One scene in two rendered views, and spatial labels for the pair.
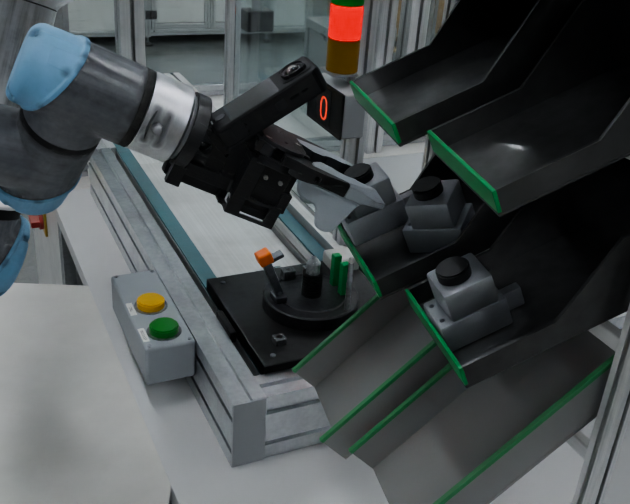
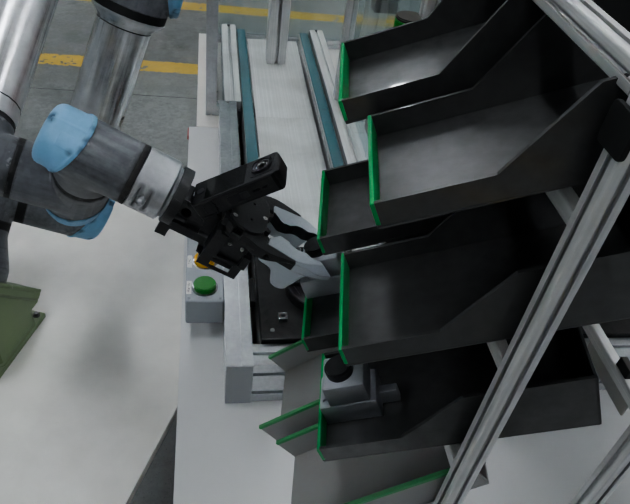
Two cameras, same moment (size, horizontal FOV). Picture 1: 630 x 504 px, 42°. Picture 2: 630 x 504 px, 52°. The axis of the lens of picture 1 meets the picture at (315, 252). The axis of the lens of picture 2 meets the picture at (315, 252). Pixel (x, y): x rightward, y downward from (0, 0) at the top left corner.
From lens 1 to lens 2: 33 cm
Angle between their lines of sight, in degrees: 17
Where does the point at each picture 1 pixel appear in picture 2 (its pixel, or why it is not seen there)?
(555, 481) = not seen: hidden behind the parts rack
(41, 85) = (50, 159)
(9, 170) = (43, 202)
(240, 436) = (231, 386)
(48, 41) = (58, 126)
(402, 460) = (312, 461)
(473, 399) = not seen: hidden behind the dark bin
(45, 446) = (106, 351)
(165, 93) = (150, 174)
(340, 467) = not seen: hidden behind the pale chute
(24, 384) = (110, 295)
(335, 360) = (302, 357)
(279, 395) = (264, 365)
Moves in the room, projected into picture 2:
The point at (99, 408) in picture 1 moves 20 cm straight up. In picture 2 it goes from (153, 329) to (147, 249)
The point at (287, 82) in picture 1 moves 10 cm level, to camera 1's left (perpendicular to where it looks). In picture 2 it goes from (252, 177) to (172, 152)
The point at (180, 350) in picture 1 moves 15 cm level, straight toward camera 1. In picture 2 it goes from (211, 305) to (186, 369)
